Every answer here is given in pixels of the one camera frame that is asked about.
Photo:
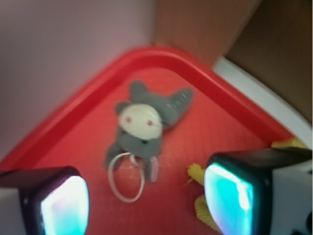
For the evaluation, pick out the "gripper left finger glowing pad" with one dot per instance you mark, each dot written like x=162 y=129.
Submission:
x=43 y=201

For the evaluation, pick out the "gray plush elephant toy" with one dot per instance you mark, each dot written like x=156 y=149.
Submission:
x=141 y=123

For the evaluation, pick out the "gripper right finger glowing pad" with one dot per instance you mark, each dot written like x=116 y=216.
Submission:
x=261 y=192

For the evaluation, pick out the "yellow cloth rag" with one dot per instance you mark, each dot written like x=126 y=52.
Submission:
x=196 y=173

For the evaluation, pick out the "red plastic tray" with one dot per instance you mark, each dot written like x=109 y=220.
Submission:
x=81 y=130

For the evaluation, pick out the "brown cardboard panel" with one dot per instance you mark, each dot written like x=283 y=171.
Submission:
x=270 y=39

